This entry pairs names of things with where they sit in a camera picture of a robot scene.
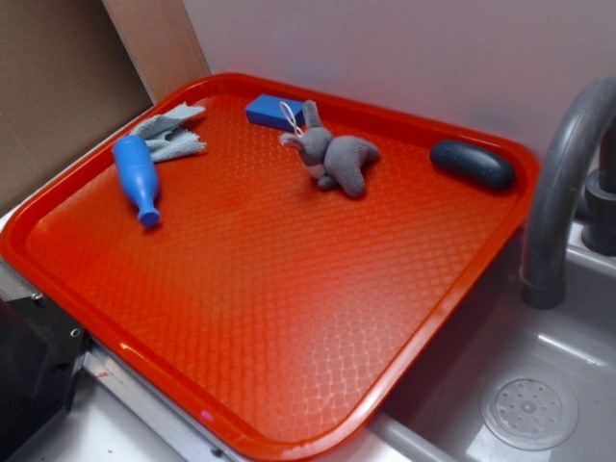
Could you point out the blue plastic bottle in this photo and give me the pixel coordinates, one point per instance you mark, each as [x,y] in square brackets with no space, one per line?
[138,177]

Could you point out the grey faucet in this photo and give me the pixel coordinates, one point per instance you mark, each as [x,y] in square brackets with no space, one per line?
[578,175]

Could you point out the sink drain strainer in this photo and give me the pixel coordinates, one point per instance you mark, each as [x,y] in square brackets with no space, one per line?
[528,409]

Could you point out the grey plush bunny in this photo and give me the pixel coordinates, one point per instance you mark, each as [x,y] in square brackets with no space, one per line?
[331,161]

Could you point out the red plastic tray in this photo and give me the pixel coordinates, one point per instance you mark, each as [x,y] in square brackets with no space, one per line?
[276,315]

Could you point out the light blue cloth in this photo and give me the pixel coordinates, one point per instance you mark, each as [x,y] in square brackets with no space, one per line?
[166,137]

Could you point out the dark oval case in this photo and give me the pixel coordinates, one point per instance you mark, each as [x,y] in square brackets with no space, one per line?
[474,163]

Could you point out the grey sink basin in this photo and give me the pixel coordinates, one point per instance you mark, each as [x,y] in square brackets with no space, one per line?
[434,412]

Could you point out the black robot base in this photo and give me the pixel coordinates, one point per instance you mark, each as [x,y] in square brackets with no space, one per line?
[42,353]

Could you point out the blue rectangular block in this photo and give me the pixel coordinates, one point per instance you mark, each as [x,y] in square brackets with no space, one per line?
[275,112]

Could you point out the cardboard panel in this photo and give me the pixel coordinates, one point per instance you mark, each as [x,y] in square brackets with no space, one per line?
[72,72]

